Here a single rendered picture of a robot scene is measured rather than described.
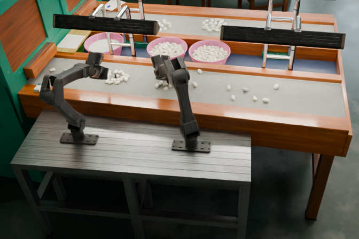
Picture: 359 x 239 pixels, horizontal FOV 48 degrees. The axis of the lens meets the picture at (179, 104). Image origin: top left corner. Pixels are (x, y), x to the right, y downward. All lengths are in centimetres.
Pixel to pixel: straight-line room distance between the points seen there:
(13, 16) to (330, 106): 180
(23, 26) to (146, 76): 76
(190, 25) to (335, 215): 158
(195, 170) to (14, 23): 130
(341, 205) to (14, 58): 216
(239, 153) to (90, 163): 74
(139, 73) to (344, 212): 153
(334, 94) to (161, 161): 103
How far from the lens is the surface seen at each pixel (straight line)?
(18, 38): 250
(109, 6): 324
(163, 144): 208
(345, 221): 273
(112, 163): 203
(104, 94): 230
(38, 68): 255
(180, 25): 295
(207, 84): 234
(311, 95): 233
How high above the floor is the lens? 215
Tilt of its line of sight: 40 degrees down
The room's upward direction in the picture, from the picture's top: 4 degrees counter-clockwise
